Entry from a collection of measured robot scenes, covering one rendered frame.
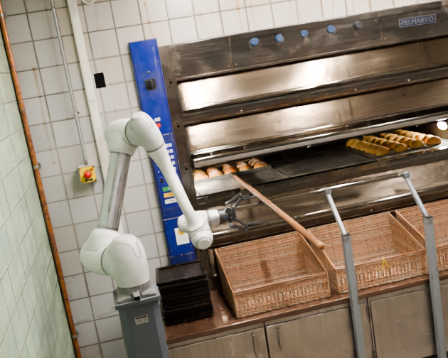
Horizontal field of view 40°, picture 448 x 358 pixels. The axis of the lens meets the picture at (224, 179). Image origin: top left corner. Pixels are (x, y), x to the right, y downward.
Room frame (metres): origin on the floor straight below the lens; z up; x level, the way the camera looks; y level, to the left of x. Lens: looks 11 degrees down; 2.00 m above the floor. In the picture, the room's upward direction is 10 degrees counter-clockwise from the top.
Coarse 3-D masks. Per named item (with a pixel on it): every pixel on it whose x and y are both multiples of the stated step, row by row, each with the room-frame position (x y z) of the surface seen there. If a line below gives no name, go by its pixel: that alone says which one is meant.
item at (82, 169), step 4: (88, 164) 3.57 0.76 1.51; (92, 164) 3.54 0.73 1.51; (80, 168) 3.52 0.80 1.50; (84, 168) 3.52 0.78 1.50; (88, 168) 3.53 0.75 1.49; (80, 172) 3.52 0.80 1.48; (84, 172) 3.52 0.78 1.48; (92, 172) 3.53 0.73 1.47; (96, 172) 3.54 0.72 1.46; (80, 176) 3.52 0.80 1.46; (84, 176) 3.52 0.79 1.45; (92, 176) 3.53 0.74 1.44; (96, 176) 3.53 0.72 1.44; (80, 180) 3.52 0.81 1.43; (84, 180) 3.52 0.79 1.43; (88, 180) 3.52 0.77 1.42; (92, 180) 3.53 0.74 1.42; (96, 180) 3.53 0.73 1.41
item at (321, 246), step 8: (248, 184) 3.70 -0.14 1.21; (256, 192) 3.45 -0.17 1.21; (264, 200) 3.26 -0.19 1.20; (272, 208) 3.08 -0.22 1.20; (280, 216) 2.94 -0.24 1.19; (288, 216) 2.86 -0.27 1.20; (296, 224) 2.71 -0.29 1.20; (304, 232) 2.58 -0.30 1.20; (312, 240) 2.47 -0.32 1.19; (320, 248) 2.38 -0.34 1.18
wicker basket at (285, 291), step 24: (264, 240) 3.70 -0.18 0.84; (288, 240) 3.72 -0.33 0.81; (240, 264) 3.64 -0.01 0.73; (264, 264) 3.66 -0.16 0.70; (288, 264) 3.67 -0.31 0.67; (312, 264) 3.54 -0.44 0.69; (240, 288) 3.60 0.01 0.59; (264, 288) 3.23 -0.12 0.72; (288, 288) 3.25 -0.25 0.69; (312, 288) 3.27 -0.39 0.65; (240, 312) 3.20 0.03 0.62; (264, 312) 3.23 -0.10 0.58
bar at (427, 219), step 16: (384, 176) 3.48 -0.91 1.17; (400, 176) 3.49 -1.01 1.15; (304, 192) 3.40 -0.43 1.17; (320, 192) 3.41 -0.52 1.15; (416, 192) 3.41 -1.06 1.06; (240, 208) 3.34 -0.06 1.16; (432, 224) 3.27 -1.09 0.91; (432, 240) 3.27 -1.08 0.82; (352, 256) 3.20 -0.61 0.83; (432, 256) 3.27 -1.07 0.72; (352, 272) 3.20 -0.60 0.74; (432, 272) 3.27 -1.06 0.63; (352, 288) 3.19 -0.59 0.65; (432, 288) 3.27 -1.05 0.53; (352, 304) 3.20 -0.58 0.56; (432, 304) 3.29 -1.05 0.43
